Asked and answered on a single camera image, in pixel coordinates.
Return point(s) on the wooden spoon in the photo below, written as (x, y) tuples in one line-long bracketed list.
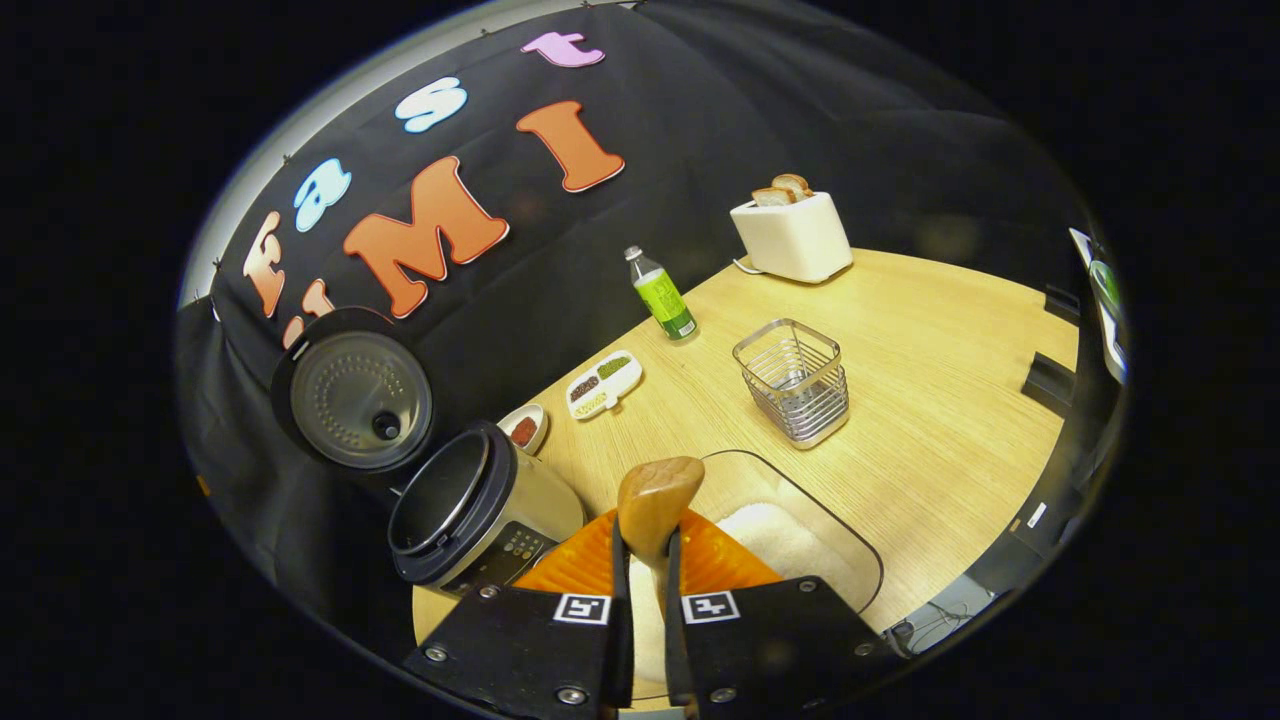
[(655, 500)]

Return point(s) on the clear plastic rice tray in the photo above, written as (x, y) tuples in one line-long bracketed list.
[(860, 570)]

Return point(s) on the black rice cooker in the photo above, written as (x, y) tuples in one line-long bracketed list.
[(480, 520)]

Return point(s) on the toasted bread slice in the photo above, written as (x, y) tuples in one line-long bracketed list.
[(793, 183), (772, 197)]

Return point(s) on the black backdrop cloth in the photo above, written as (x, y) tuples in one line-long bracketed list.
[(700, 150)]

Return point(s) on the white printed board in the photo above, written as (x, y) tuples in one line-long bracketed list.
[(1105, 300)]

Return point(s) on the white divided bean dish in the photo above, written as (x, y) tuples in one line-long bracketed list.
[(603, 385)]

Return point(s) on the white toaster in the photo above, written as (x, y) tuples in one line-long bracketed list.
[(795, 240)]

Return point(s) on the green label drink bottle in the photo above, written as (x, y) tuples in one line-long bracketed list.
[(664, 298)]

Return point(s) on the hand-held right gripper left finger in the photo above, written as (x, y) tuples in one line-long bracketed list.
[(520, 660)]

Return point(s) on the small round plate red food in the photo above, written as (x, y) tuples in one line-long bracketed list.
[(523, 430)]

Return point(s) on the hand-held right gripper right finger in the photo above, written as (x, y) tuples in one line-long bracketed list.
[(770, 660)]

